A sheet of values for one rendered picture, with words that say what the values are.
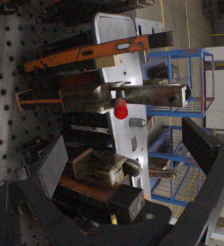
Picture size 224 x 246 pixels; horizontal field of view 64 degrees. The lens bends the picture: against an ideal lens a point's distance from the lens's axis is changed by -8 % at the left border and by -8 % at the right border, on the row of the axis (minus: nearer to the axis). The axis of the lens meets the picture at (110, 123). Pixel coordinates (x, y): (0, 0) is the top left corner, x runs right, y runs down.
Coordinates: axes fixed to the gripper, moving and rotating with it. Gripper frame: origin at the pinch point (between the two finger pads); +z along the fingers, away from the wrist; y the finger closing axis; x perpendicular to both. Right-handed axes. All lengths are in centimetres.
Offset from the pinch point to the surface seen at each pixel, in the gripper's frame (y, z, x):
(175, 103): 9.8, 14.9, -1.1
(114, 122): -2.3, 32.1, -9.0
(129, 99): 2.1, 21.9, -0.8
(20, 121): -34, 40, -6
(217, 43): 592, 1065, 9
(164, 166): 14, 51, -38
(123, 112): 0.4, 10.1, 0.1
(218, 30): 603, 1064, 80
